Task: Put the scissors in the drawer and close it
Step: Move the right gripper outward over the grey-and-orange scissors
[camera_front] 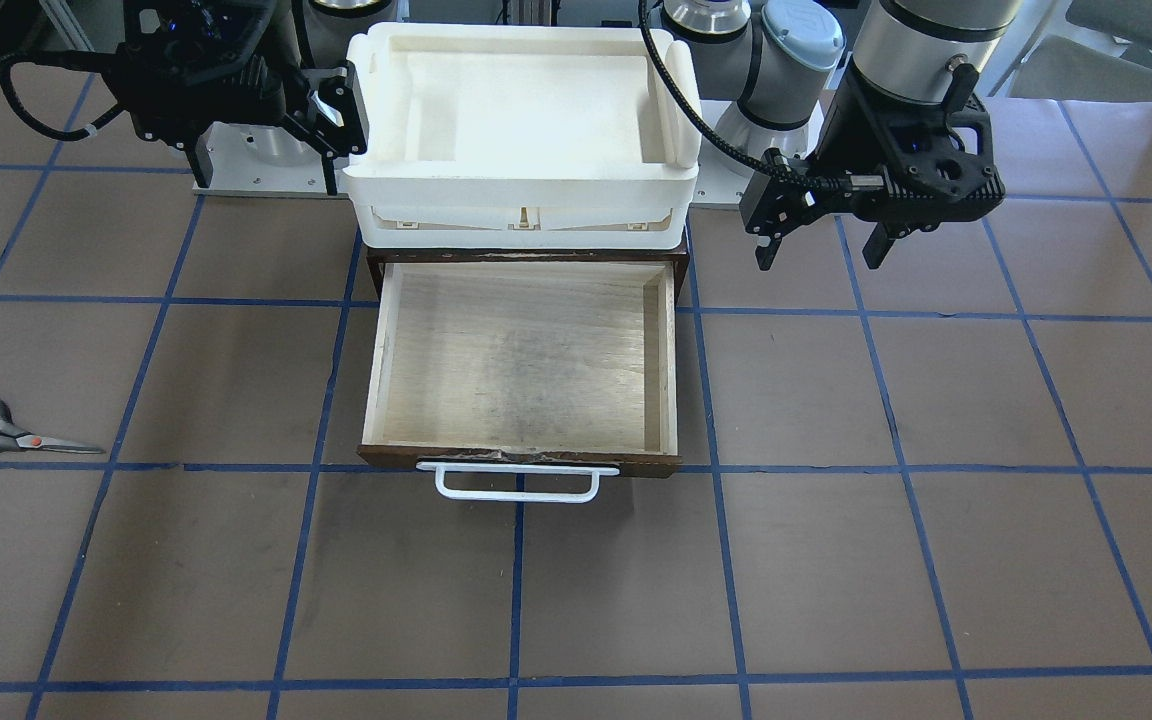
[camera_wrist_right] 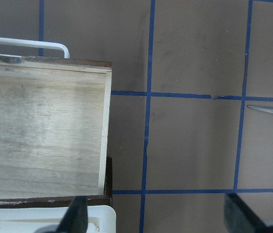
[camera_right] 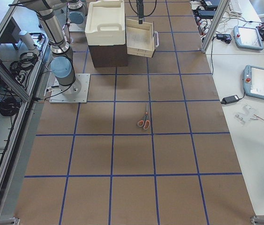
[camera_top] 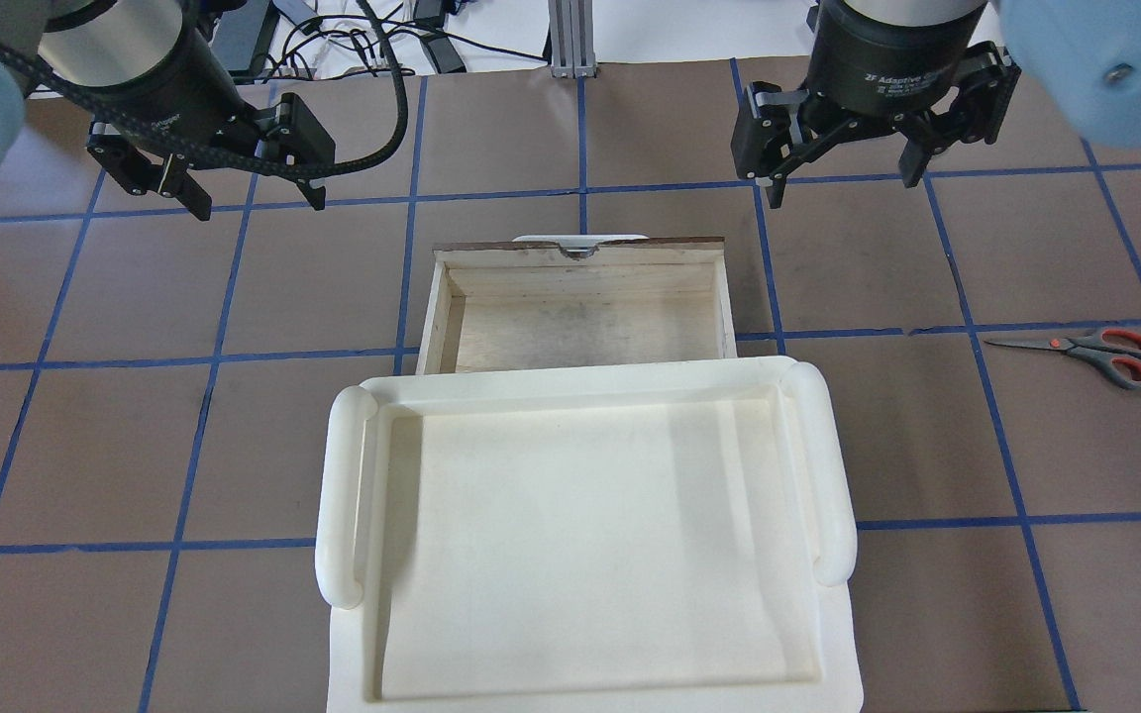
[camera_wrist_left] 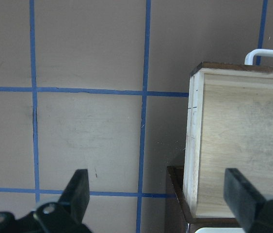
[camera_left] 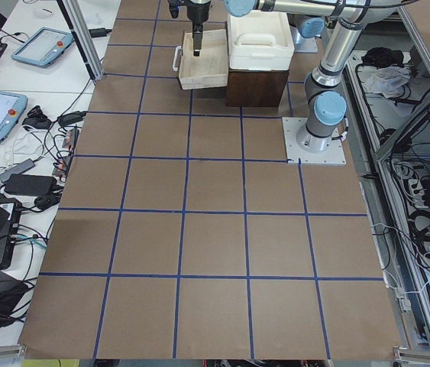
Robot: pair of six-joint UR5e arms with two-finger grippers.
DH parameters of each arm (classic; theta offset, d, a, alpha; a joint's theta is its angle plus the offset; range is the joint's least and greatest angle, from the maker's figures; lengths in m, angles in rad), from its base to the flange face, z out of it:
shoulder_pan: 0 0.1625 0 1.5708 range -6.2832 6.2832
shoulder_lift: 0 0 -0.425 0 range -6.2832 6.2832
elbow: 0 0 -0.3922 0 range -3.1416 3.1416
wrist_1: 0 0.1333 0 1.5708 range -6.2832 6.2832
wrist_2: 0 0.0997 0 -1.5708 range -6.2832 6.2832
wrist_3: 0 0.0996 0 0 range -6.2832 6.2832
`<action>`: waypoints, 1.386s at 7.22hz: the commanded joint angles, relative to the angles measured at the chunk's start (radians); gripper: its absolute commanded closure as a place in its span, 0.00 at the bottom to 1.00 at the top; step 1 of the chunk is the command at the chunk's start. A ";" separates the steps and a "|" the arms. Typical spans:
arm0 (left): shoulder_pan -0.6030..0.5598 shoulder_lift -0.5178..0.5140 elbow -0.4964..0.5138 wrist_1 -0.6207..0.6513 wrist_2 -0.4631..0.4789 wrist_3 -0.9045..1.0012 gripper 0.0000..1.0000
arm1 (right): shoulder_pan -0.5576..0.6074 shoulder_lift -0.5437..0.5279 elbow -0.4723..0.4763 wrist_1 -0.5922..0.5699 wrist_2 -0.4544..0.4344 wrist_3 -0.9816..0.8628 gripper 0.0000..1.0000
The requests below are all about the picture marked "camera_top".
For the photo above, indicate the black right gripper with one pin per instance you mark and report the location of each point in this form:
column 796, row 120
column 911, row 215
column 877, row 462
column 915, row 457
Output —
column 889, row 61

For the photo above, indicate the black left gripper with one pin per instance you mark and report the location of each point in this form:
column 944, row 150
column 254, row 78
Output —
column 166, row 86

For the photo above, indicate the wooden drawer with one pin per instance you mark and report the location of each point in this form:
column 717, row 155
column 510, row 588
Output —
column 562, row 301

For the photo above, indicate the red grey scissors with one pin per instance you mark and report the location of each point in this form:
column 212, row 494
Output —
column 1114, row 352

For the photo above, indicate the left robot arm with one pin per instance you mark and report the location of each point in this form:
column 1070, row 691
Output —
column 22, row 70

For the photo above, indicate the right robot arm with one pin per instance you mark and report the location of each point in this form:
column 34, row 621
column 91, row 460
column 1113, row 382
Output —
column 1085, row 54

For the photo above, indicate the white foam tray box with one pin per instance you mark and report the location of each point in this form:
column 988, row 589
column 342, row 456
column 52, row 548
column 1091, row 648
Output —
column 664, row 537

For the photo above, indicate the aluminium frame post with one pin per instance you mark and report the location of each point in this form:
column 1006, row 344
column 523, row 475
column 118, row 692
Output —
column 571, row 39

